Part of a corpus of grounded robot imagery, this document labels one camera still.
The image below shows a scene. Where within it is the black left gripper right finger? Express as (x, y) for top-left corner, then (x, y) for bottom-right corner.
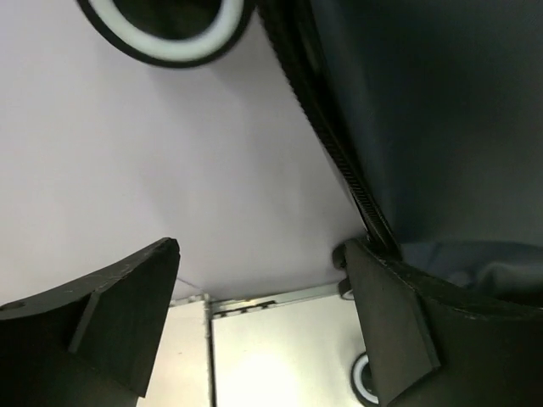
(339, 239), (542, 406)

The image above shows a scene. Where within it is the black kids suitcase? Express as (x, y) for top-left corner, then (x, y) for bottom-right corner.
(79, 1), (542, 298)

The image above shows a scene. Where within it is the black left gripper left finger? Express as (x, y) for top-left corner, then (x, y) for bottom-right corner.
(1, 237), (180, 407)

